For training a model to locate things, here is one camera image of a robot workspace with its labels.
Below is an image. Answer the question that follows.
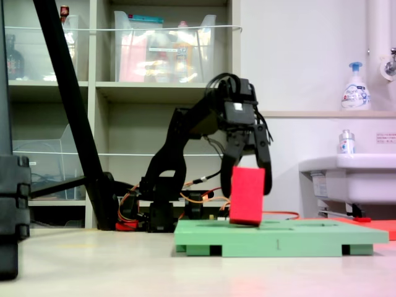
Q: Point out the large clear storage bin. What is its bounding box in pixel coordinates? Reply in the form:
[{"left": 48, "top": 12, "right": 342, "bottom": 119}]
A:
[{"left": 113, "top": 11, "right": 218, "bottom": 84}]

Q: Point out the black cable with white band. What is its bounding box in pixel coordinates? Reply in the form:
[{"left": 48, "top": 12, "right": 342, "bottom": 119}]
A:
[{"left": 182, "top": 171, "right": 223, "bottom": 188}]

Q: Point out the pink wall label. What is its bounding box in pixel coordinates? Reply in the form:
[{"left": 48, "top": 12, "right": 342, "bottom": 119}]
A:
[{"left": 376, "top": 132, "right": 396, "bottom": 145}]

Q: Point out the green shape sorting board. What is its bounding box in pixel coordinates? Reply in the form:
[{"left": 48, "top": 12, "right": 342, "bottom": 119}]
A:
[{"left": 173, "top": 218, "right": 390, "bottom": 258}]

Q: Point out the clear slanted storage bin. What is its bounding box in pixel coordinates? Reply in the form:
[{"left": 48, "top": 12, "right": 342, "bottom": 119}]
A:
[{"left": 12, "top": 123, "right": 87, "bottom": 201}]

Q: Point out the orange spray bottle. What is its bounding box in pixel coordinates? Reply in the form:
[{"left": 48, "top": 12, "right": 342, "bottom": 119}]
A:
[{"left": 172, "top": 20, "right": 195, "bottom": 82}]

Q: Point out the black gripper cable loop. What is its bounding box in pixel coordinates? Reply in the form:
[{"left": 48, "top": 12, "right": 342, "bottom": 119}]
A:
[{"left": 204, "top": 72, "right": 248, "bottom": 97}]

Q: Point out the black tripod leg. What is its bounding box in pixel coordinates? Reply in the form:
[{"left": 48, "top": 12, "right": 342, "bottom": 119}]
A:
[{"left": 29, "top": 0, "right": 121, "bottom": 231}]

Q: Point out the orange flat block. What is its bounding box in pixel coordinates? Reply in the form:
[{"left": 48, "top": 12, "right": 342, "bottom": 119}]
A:
[{"left": 301, "top": 217, "right": 396, "bottom": 241}]

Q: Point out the white sink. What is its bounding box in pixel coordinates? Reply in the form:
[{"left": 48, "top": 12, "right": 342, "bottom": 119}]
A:
[{"left": 298, "top": 153, "right": 396, "bottom": 205}]

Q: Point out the red capped bottle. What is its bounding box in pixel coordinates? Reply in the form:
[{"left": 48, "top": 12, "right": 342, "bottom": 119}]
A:
[{"left": 59, "top": 4, "right": 71, "bottom": 25}]

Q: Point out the small clear bottle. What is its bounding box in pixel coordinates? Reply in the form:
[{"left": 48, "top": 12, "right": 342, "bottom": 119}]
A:
[{"left": 337, "top": 129, "right": 356, "bottom": 155}]

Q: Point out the red square block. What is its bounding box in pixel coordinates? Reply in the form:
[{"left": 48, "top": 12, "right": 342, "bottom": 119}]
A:
[{"left": 228, "top": 166, "right": 267, "bottom": 227}]

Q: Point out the dark round bottle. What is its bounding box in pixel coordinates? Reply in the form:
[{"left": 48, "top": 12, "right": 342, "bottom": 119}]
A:
[{"left": 4, "top": 33, "right": 25, "bottom": 80}]

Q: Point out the notched black stack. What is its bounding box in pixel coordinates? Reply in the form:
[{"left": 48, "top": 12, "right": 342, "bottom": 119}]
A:
[{"left": 0, "top": 154, "right": 32, "bottom": 281}]

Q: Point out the white wire shelf rail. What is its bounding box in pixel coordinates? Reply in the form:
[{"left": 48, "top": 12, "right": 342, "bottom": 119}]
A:
[
  {"left": 4, "top": 24, "right": 244, "bottom": 33},
  {"left": 12, "top": 150, "right": 223, "bottom": 157}
]

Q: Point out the pink pack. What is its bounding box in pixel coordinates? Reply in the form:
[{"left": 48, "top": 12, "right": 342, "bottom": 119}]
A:
[{"left": 119, "top": 33, "right": 149, "bottom": 83}]

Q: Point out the white blue soap dispenser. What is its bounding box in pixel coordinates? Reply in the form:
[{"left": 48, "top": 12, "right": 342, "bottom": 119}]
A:
[{"left": 341, "top": 61, "right": 372, "bottom": 111}]

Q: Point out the dark vertical post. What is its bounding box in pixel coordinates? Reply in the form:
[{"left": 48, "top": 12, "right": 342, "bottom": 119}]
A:
[{"left": 0, "top": 0, "right": 14, "bottom": 157}]

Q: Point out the pale shelf unit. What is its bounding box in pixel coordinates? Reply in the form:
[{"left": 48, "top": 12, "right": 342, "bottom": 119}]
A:
[{"left": 0, "top": 0, "right": 243, "bottom": 230}]

